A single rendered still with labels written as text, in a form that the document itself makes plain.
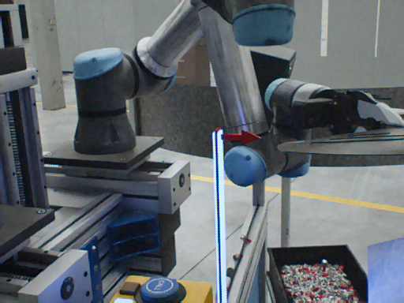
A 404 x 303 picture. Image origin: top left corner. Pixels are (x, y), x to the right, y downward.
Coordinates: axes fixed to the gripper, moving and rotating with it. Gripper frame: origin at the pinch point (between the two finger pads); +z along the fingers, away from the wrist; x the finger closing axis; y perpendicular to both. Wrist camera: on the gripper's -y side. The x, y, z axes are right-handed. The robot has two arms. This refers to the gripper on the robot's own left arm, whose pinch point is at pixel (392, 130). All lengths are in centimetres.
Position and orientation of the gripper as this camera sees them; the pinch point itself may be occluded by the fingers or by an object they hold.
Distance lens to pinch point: 79.2
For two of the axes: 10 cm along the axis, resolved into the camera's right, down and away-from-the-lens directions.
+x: -0.7, 9.7, 2.4
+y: 9.2, -0.4, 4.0
